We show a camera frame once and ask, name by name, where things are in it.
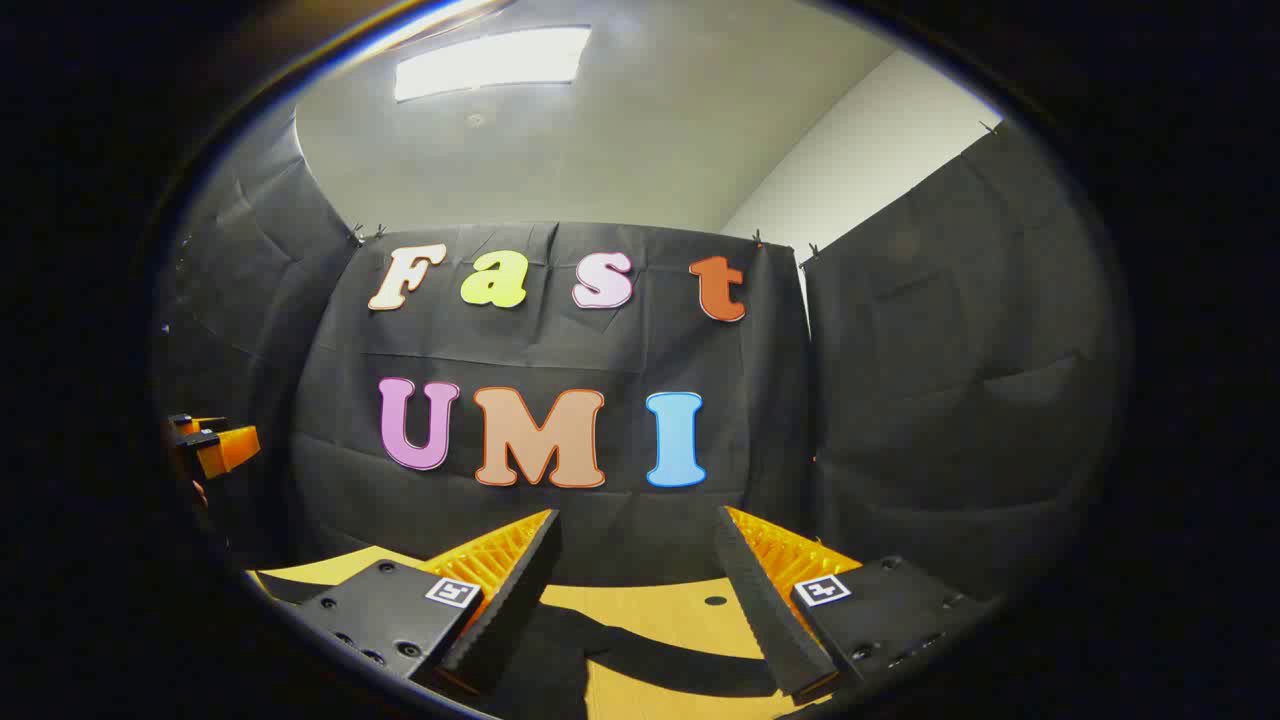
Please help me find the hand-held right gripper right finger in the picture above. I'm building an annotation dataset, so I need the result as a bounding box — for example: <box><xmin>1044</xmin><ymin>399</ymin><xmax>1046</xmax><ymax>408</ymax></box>
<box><xmin>712</xmin><ymin>505</ymin><xmax>1001</xmax><ymax>706</ymax></box>

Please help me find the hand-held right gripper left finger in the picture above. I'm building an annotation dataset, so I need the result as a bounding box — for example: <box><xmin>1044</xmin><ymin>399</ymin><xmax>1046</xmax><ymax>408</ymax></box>
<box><xmin>295</xmin><ymin>508</ymin><xmax>563</xmax><ymax>701</ymax></box>

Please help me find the black button-up jacket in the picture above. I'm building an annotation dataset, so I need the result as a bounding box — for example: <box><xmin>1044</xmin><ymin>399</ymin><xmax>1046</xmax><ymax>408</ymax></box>
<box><xmin>520</xmin><ymin>600</ymin><xmax>791</xmax><ymax>720</ymax></box>

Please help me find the black backdrop cloth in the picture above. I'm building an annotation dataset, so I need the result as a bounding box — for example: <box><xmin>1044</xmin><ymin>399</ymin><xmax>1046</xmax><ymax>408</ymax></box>
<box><xmin>150</xmin><ymin>105</ymin><xmax>1131</xmax><ymax>601</ymax></box>

